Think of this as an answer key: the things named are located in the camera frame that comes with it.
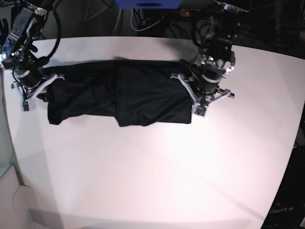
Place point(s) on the black OpenArm control box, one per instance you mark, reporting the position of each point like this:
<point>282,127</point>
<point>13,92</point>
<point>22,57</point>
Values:
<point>288,208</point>

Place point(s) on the blue plastic box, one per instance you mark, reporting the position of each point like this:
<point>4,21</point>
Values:
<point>148,4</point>

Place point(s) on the dark navy long-sleeve T-shirt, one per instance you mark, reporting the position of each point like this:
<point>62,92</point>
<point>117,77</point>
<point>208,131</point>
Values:
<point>134,92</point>

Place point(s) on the black power strip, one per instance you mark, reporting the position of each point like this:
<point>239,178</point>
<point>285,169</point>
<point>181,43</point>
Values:
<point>188,13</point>

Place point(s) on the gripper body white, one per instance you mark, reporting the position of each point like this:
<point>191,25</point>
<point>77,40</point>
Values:
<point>201,100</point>
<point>28,95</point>

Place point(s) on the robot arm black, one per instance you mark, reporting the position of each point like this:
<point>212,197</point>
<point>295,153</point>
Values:
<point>17,53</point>
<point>213,32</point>

